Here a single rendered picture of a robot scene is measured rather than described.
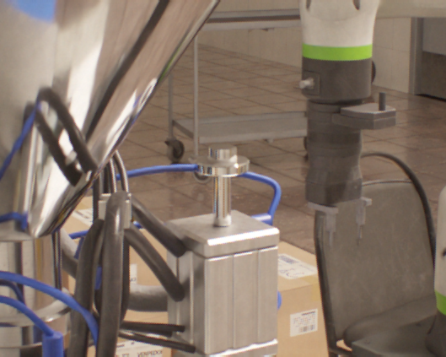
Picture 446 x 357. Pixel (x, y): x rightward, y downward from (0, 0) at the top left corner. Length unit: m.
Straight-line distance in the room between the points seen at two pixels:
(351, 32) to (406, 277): 1.45
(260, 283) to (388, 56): 8.63
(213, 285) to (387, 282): 2.28
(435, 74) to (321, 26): 7.40
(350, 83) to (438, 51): 7.34
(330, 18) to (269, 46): 9.04
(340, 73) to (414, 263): 1.44
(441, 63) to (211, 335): 8.28
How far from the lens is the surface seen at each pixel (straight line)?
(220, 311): 0.65
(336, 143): 1.61
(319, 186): 1.63
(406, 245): 2.96
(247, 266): 0.66
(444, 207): 1.74
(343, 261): 2.80
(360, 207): 1.67
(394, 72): 9.24
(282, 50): 10.45
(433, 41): 8.96
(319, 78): 1.59
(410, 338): 1.86
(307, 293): 3.66
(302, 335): 3.70
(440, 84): 8.94
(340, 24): 1.57
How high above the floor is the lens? 1.60
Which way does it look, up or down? 14 degrees down
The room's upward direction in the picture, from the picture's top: straight up
